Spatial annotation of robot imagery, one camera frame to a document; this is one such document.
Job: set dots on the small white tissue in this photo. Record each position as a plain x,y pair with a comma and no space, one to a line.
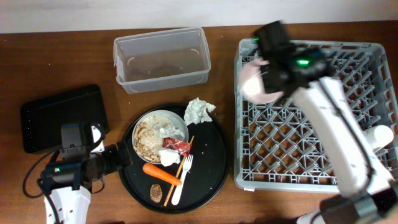
169,157

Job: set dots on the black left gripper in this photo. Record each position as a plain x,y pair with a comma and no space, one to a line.
115,163

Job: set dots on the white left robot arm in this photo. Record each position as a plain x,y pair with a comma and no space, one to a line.
66,198

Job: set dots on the red snack wrapper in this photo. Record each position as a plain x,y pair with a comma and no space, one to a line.
183,148

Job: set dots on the brown nut shell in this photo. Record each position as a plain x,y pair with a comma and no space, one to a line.
156,193

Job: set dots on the black rectangular bin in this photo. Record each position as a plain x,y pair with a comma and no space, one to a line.
41,120

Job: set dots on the orange carrot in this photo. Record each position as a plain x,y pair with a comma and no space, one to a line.
158,173

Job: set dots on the grey bowl with food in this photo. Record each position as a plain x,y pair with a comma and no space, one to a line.
146,143

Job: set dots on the pink bowl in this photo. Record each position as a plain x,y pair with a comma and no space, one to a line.
251,86

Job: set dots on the clear plastic waste bin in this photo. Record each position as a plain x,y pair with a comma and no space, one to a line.
162,60

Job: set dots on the clear plastic wrap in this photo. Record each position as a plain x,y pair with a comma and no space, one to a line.
168,131

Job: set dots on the grey dishwasher rack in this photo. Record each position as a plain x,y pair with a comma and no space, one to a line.
276,148

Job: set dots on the round black tray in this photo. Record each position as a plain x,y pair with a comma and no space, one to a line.
210,168

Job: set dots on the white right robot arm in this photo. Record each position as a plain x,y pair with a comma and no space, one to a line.
368,191

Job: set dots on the white cup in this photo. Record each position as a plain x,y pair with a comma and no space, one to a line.
379,136

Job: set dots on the white plastic fork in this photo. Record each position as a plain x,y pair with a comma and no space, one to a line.
185,168

